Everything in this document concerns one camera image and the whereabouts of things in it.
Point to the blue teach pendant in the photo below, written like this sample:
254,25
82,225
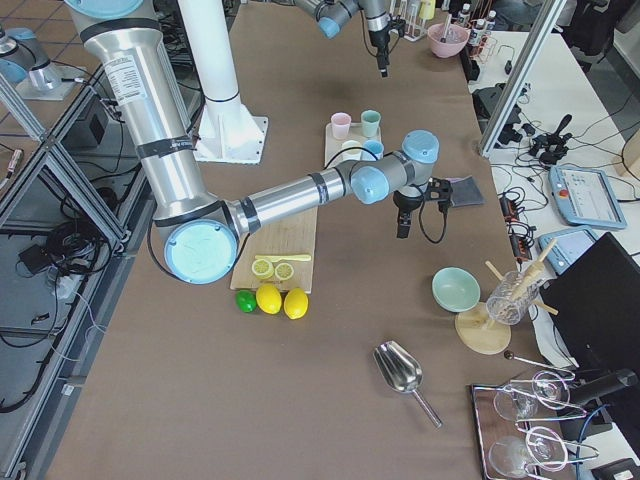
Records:
585,197
571,243

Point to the beige rabbit tray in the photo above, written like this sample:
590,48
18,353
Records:
333,146

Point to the metal tube black tip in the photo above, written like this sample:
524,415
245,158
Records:
445,28

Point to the yellow plastic knife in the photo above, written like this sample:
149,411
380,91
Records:
281,258

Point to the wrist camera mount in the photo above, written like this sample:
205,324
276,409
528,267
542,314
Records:
439,191
398,26

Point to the pink cup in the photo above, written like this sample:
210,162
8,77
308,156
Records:
340,123

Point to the mint green bowl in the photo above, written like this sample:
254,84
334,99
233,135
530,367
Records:
455,289

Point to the yellow upside-down cup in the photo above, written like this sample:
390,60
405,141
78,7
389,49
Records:
427,11

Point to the pale yellow cup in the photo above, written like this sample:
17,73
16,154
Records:
351,150

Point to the metal scoop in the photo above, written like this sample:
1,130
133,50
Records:
403,373

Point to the wooden mug tree stand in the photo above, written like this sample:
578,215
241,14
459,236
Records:
486,328

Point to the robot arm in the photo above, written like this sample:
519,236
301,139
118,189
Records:
201,231
332,16

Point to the blue cup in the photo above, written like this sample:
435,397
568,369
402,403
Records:
372,150

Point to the aluminium frame post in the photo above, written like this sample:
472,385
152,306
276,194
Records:
531,49

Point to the green cup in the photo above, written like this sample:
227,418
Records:
370,123

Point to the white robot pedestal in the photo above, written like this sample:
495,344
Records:
227,131

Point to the lemon slice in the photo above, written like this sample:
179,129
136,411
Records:
262,269
283,271

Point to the wooden cutting board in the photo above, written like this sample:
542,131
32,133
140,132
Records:
295,235

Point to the white wire rack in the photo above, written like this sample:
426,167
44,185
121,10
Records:
409,10

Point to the wine glass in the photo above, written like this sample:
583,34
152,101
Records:
539,450
521,399

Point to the black laptop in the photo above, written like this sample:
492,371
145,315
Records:
597,299

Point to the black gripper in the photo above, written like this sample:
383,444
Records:
405,202
379,40

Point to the green lime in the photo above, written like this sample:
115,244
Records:
246,301

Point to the grey folded cloth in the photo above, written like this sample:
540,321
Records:
465,192

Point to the textured glass on stand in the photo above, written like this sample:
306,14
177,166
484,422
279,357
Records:
511,299

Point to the pink bowl with ice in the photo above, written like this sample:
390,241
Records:
456,39

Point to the whole yellow lemon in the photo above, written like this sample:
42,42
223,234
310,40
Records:
269,299
296,304

